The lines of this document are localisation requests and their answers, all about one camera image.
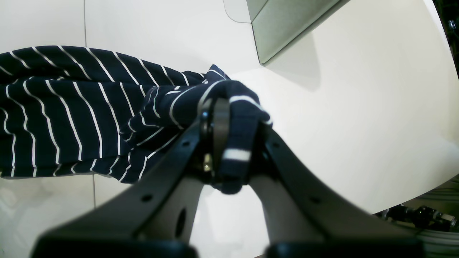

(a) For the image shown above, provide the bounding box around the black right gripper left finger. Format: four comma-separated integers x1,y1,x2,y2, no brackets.
32,98,230,258

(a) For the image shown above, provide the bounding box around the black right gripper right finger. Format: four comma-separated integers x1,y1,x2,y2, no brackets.
248,125,423,258

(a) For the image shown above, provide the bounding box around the navy white striped t-shirt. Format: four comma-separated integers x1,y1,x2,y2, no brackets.
0,46,273,183

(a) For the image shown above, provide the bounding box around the grey tray edge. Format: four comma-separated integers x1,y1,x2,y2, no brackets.
223,0,347,65

